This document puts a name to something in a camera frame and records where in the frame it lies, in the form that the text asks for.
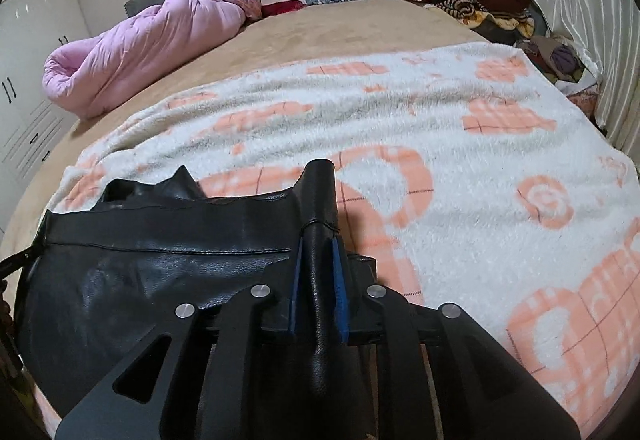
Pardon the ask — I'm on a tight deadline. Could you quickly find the white orange patterned blanket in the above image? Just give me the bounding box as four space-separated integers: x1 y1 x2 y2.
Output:
48 43 639 434

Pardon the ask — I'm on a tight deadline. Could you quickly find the white striped curtain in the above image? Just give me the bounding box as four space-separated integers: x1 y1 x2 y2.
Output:
534 0 639 162

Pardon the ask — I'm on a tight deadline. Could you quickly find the black leather jacket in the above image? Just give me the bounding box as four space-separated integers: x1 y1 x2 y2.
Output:
15 160 375 439

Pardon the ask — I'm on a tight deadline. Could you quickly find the tan bed sheet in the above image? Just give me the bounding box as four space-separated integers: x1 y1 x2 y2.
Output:
1 0 483 257

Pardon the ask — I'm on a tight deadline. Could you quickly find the pink puffy quilt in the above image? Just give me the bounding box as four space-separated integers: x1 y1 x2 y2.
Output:
42 0 245 121

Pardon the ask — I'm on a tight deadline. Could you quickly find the white wardrobe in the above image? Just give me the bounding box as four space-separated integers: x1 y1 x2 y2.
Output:
1 0 89 231

